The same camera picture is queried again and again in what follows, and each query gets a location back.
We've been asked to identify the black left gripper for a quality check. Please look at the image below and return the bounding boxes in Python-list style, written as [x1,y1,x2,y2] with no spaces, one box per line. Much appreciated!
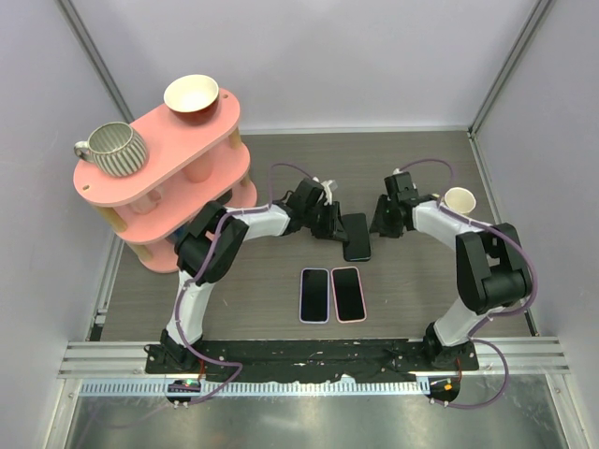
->
[303,201,349,242]

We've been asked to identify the lilac phone case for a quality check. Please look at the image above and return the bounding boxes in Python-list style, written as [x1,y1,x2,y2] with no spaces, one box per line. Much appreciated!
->
[299,267,332,325]

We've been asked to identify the pink phone case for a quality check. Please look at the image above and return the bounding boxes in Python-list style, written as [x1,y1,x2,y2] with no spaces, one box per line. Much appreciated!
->
[329,265,368,325]

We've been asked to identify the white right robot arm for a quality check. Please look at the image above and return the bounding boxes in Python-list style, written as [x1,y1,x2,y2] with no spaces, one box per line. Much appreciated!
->
[370,169,533,369]

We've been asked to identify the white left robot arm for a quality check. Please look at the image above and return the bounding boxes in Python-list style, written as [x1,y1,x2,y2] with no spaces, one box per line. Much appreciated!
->
[147,178,348,373]

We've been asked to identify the yellow mug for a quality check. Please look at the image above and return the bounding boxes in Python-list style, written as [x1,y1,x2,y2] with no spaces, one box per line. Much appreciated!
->
[442,187,477,215]

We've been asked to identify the pink cup on shelf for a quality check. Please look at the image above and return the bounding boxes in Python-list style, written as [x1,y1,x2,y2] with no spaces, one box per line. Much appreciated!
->
[183,157,213,183]

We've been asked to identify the pink three-tier shelf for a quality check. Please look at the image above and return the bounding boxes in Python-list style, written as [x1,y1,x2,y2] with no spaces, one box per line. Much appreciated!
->
[73,90,257,273]

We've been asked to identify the clear glass cup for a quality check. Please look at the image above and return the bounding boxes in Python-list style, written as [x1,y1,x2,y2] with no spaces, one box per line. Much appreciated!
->
[128,185,164,215]

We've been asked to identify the red bowl white inside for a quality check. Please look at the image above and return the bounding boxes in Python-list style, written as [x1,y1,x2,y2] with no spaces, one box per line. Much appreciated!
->
[163,74,220,124]

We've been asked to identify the grey striped mug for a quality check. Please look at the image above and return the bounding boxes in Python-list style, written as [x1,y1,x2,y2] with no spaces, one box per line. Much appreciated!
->
[74,122,148,178]

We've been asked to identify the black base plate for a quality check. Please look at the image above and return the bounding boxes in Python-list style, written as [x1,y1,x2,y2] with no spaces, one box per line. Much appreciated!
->
[144,335,479,384]

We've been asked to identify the white slotted cable duct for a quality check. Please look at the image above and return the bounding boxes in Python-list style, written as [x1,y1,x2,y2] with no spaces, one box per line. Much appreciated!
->
[80,377,430,398]

